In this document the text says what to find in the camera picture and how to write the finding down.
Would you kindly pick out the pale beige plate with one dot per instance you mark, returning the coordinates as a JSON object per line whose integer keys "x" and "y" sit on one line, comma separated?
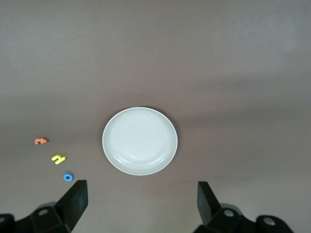
{"x": 139, "y": 140}

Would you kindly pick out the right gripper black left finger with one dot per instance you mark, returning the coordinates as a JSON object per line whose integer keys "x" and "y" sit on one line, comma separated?
{"x": 73, "y": 201}

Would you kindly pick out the brown table cover sheet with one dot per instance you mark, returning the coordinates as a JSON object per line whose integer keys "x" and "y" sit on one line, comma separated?
{"x": 155, "y": 48}

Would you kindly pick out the blue foam letter o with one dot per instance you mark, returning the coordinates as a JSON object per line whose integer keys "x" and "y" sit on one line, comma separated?
{"x": 64, "y": 177}

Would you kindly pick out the yellow foam letter h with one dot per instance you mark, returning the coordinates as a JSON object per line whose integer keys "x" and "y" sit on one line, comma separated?
{"x": 58, "y": 159}

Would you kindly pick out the orange foam letter r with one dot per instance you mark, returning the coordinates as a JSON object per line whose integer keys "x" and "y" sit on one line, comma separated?
{"x": 40, "y": 141}

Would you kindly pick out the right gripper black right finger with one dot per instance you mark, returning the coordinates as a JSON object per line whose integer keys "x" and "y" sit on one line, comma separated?
{"x": 206, "y": 206}

